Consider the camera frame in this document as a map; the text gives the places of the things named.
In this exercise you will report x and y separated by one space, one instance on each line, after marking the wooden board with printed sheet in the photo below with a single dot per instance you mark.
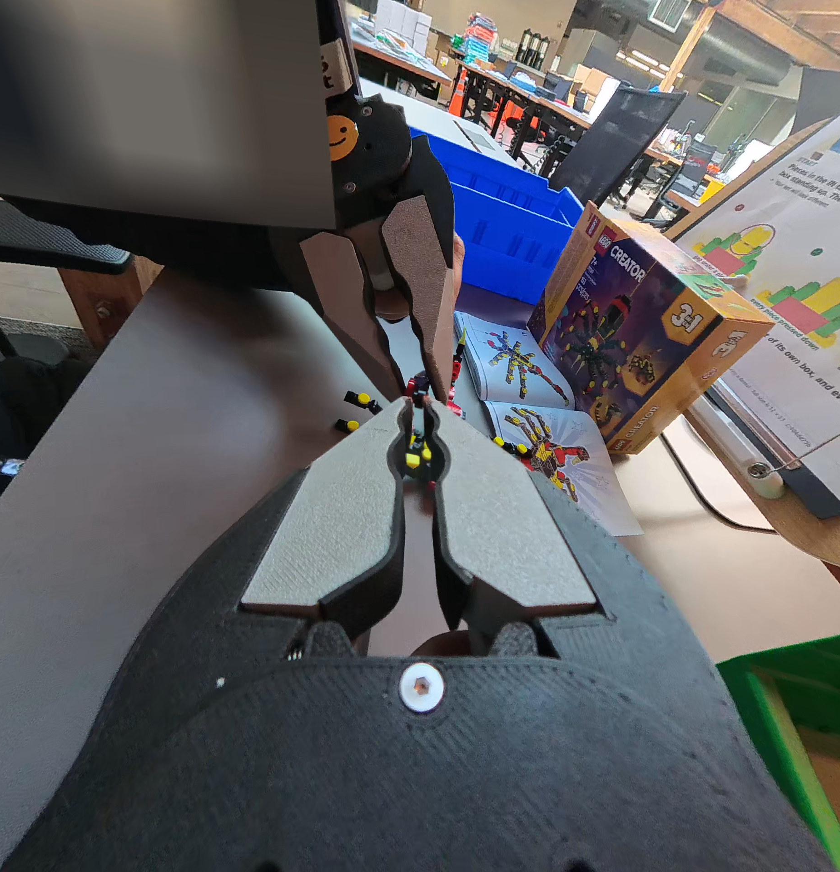
801 286

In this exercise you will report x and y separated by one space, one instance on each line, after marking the background work table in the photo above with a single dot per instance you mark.
529 95

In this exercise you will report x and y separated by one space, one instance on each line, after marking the blue storage bin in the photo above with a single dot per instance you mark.
508 225

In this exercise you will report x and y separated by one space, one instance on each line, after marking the orange traffic cone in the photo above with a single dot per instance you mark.
458 95

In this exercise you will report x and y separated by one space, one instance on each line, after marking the open lego instruction booklet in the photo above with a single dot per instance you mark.
522 371

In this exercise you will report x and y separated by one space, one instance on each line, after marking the green storage bin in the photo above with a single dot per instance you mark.
788 749

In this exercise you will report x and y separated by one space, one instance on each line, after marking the dark office chair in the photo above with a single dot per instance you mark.
52 235

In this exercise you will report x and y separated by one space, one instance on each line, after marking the stack of folded cloths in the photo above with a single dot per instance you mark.
481 37

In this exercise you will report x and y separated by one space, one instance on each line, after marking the lego set box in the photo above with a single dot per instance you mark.
638 327

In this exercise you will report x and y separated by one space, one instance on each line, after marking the black monitor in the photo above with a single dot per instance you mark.
617 136

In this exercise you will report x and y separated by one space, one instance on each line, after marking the person's left hand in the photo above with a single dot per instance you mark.
458 259

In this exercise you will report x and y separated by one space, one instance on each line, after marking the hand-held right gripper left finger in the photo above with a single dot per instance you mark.
324 538

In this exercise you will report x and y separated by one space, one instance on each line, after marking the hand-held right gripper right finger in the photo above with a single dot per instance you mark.
515 538

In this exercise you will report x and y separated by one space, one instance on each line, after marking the small red black lego assembly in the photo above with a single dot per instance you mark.
417 387

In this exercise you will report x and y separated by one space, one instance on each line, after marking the wooden table leg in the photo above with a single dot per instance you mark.
110 303

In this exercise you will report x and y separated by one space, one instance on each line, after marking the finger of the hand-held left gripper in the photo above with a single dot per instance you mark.
426 272
338 286

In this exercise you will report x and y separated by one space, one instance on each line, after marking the black yellow lego spider model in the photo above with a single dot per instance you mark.
358 402

